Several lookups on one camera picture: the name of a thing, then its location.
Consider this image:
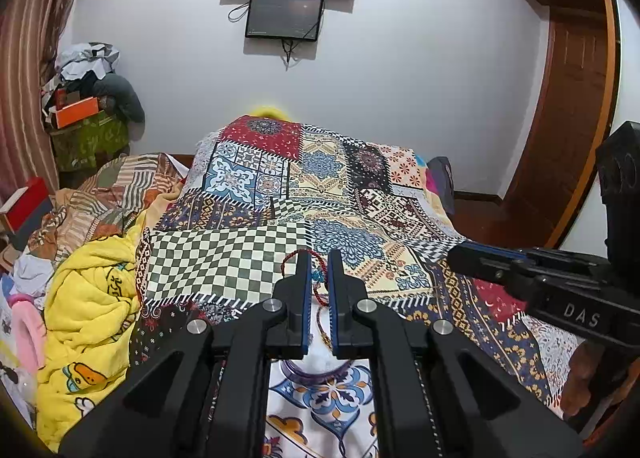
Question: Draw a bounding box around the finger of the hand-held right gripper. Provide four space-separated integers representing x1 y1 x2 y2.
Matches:
447 241 610 310

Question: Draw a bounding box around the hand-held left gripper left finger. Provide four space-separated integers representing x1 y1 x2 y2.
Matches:
59 249 312 458

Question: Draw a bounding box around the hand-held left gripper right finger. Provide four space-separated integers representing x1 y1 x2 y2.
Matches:
328 249 584 458

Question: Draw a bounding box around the red cord bracelet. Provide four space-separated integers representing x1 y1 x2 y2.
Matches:
280 248 334 312

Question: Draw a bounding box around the dark blue pillow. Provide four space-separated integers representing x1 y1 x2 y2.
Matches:
427 155 456 217

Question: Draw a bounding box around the wooden door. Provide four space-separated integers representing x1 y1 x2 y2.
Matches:
499 0 622 250

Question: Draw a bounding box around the patchwork printed blanket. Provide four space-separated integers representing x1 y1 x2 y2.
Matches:
129 115 584 458

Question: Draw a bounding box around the yellow pillow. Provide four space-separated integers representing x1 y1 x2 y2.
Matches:
247 105 294 120

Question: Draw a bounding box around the yellow cartoon blanket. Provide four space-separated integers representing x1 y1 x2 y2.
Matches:
34 225 152 454

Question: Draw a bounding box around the striped brown blanket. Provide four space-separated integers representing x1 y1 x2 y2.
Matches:
27 152 195 259

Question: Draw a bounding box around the white crumpled cloth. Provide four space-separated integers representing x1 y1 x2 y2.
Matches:
12 252 57 300

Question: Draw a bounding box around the green patterned cloth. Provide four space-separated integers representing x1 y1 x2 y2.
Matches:
48 111 131 173

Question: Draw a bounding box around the red box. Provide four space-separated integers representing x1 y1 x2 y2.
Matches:
0 177 54 240

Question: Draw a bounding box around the orange box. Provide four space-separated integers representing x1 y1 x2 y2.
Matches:
52 97 100 129

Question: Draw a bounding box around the pile of clothes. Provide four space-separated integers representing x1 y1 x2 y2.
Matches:
42 42 147 125

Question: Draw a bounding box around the striped brown curtain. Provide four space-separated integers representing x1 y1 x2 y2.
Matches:
0 0 117 199

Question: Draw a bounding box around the beige woven bracelet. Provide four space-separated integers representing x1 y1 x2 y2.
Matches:
319 311 335 355

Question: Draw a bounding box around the small black wall monitor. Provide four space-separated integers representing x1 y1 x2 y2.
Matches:
244 0 325 42

